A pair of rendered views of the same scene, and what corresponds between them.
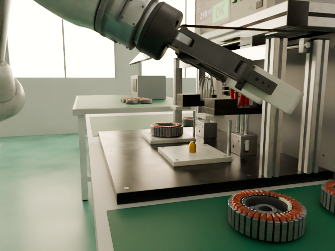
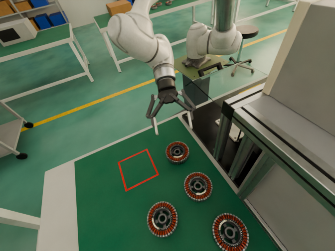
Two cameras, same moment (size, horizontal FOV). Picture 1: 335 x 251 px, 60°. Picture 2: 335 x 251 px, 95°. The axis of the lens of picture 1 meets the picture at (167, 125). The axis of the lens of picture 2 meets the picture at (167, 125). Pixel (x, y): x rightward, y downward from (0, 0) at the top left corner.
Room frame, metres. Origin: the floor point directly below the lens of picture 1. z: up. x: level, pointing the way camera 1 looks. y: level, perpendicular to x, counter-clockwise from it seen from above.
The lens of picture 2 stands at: (0.39, -0.53, 1.41)
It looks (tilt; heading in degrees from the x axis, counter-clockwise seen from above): 49 degrees down; 90
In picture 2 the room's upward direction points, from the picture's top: 11 degrees counter-clockwise
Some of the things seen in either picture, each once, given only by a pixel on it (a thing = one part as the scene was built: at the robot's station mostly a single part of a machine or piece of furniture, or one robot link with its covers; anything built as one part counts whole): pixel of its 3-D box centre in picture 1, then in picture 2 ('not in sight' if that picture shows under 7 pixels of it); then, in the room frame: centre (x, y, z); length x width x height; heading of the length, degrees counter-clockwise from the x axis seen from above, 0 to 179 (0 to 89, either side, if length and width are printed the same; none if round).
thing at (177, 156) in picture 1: (192, 154); (236, 124); (0.74, -0.07, 0.78); 0.15 x 0.15 x 0.01; 16
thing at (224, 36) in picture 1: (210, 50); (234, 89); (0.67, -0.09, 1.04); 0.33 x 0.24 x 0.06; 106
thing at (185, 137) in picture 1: (166, 136); not in sight; (0.98, 0.00, 0.78); 0.15 x 0.15 x 0.01; 16
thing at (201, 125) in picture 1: (206, 128); not in sight; (1.02, -0.14, 0.80); 0.08 x 0.05 x 0.06; 16
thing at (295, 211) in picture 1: (265, 213); (177, 152); (0.42, -0.15, 0.77); 0.11 x 0.11 x 0.04
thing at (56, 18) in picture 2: not in sight; (59, 18); (-2.21, 5.60, 0.40); 0.42 x 0.42 x 0.25; 16
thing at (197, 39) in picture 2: not in sight; (197, 40); (0.76, 0.69, 0.92); 0.18 x 0.16 x 0.22; 148
